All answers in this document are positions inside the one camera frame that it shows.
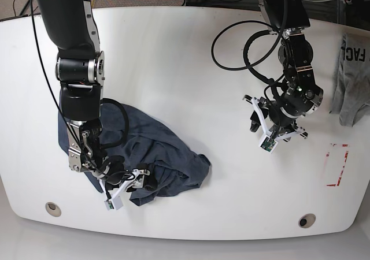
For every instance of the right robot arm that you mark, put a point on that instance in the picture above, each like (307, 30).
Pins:
(80, 70)

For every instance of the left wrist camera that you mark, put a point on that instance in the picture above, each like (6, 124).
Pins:
(268, 144)

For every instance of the black tripod stand leg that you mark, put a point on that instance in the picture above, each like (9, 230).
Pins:
(26, 6)

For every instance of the left table cable grommet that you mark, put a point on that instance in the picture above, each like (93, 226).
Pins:
(53, 209)

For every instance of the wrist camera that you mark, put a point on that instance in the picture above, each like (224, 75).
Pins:
(114, 203)
(268, 144)

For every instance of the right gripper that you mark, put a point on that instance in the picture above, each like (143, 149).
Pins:
(140, 177)

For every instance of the grey t-shirt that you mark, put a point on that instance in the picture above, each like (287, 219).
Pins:
(350, 100)

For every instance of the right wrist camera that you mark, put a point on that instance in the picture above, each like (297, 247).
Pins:
(114, 203)

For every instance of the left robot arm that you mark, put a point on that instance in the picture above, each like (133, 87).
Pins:
(296, 94)

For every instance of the table cable grommet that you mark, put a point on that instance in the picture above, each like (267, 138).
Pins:
(53, 209)
(307, 221)

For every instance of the dark blue t-shirt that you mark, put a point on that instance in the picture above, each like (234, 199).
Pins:
(144, 150)

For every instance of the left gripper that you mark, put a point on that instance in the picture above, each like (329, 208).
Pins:
(272, 121)

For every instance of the red tape rectangle marking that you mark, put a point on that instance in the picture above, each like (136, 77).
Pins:
(335, 162)

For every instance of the right table cable grommet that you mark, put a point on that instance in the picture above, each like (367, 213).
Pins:
(307, 221)

